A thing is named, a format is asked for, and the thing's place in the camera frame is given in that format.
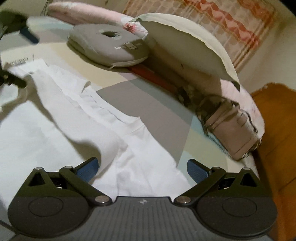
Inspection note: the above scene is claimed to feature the patterned curtain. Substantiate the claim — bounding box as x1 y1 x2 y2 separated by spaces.
121 0 278 72

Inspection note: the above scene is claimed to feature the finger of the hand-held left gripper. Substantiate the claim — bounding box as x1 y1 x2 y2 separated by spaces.
20 26 40 44
0 67 27 88

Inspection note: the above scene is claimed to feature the grey round cushion with hole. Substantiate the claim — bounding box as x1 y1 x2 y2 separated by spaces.
67 23 149 69

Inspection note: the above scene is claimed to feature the pale checked pillow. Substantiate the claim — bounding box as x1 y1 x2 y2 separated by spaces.
129 13 241 91

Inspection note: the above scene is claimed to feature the pink handbag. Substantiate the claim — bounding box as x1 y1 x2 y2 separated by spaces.
178 86 262 161

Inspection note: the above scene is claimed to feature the pink floral pillow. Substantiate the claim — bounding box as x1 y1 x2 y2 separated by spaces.
148 37 265 139

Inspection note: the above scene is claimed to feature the checked bed sheet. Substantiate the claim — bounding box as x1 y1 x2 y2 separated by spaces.
0 16 259 200

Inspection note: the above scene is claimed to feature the white printed sweatshirt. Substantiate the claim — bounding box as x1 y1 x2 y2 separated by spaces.
0 58 192 204

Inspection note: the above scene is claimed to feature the red cloth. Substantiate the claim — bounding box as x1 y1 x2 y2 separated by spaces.
127 65 178 93

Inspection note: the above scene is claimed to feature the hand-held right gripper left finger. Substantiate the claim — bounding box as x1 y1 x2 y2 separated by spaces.
20 157 113 206

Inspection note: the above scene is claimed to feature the wooden headboard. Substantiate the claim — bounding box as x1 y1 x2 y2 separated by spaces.
251 82 296 241

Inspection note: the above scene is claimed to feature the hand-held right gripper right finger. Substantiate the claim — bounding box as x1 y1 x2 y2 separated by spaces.
173 159 267 206

